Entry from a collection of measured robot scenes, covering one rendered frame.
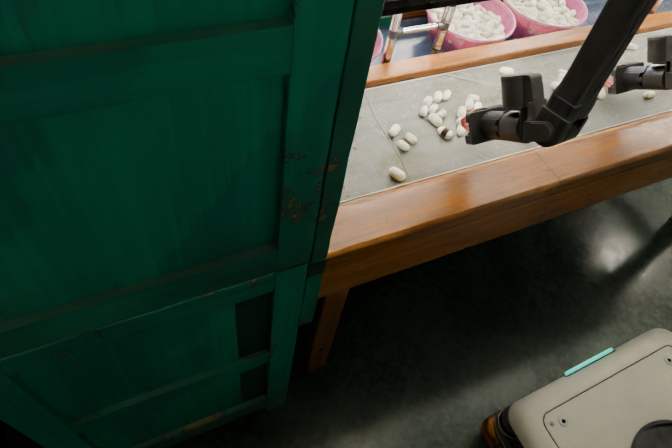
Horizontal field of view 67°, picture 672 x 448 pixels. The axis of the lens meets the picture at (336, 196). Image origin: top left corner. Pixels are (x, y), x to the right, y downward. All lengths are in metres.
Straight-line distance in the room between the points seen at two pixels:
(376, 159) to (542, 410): 0.78
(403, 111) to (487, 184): 0.28
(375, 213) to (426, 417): 0.84
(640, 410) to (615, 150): 0.69
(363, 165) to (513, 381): 0.98
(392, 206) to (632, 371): 0.92
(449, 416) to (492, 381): 0.19
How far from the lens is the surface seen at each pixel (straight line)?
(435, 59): 1.40
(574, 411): 1.54
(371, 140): 1.16
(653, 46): 1.44
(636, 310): 2.18
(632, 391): 1.66
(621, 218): 2.41
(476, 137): 1.07
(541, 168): 1.22
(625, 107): 1.57
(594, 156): 1.33
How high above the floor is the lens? 1.57
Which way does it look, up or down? 52 degrees down
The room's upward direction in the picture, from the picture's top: 12 degrees clockwise
